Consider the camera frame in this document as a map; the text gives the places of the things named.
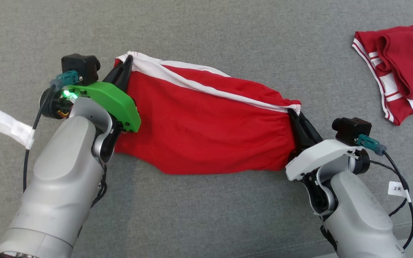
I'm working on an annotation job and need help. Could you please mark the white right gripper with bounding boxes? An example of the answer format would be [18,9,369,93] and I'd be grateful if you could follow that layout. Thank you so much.
[285,110,363,181]

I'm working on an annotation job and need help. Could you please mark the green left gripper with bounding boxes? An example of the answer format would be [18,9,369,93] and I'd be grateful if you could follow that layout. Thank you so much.
[66,54,142,133]

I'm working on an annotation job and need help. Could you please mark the red shorts white waistband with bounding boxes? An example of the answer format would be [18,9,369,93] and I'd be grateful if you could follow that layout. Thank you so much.
[113,51,302,175]

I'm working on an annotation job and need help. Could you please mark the red t-shirt white striped sleeves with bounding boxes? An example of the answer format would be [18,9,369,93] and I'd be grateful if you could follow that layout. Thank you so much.
[352,20,413,126]

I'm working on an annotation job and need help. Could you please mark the long white tape tag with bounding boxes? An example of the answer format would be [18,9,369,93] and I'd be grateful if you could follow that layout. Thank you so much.
[0,103,35,150]

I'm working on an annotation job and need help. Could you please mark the small white printed cable tag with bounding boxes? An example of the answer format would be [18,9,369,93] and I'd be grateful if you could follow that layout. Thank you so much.
[388,181,412,202]

